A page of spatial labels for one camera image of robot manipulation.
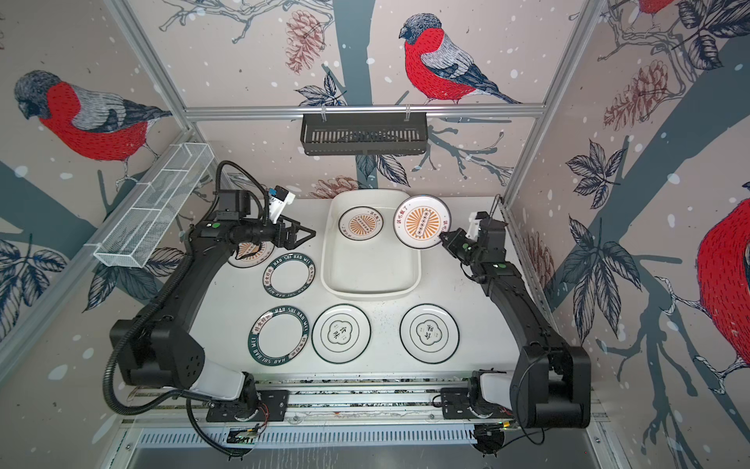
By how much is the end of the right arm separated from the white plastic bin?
0.18m

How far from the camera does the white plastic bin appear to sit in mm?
895

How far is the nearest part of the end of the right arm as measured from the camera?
64cm
